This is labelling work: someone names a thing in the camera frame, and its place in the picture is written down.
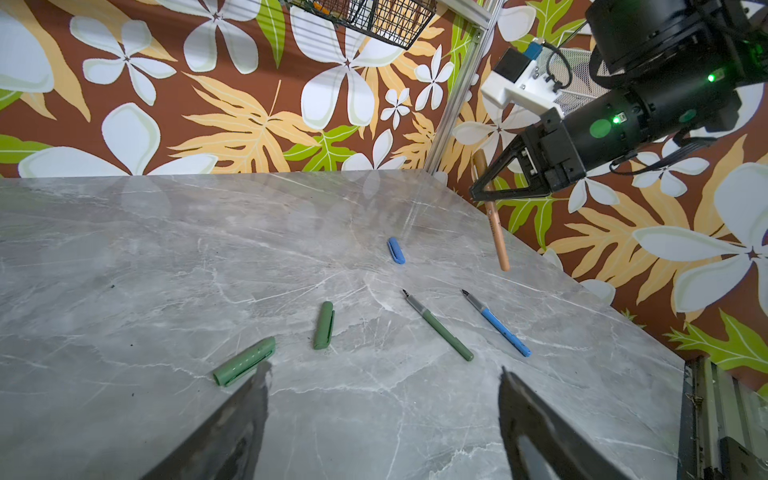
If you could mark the green pen cap right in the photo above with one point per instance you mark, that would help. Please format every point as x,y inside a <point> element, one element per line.
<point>324,327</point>

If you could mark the blue pen cap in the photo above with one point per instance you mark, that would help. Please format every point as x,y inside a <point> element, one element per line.
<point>396,251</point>

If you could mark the black wire basket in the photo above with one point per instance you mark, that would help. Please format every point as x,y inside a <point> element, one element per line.
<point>395,22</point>

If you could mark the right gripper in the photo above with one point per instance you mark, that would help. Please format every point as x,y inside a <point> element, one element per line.
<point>558,152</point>

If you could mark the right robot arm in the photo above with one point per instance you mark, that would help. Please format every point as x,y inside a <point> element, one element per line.
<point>665,67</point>

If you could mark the green pen cap left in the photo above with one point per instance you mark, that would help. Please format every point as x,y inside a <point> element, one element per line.
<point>243,362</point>

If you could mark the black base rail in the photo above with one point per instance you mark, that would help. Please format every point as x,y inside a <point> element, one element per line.
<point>723,428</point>

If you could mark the white mesh basket right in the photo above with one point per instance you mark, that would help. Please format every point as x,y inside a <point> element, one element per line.
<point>571,68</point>

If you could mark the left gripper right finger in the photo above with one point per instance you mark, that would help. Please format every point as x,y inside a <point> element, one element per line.
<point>539,443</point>

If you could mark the green pen cap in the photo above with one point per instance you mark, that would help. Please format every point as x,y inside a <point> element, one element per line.
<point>243,362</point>
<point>324,327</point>

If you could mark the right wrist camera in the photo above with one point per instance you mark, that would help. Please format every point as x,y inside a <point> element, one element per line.
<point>518,79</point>

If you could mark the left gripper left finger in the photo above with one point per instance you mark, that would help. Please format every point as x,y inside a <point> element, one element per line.
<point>228,444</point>

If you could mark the green pen middle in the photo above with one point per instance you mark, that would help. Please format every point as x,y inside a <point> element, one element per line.
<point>445,334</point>

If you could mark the brown pen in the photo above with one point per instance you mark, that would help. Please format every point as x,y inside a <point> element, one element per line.
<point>480,166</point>

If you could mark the blue pen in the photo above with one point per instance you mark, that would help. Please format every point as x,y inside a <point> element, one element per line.
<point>488,315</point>

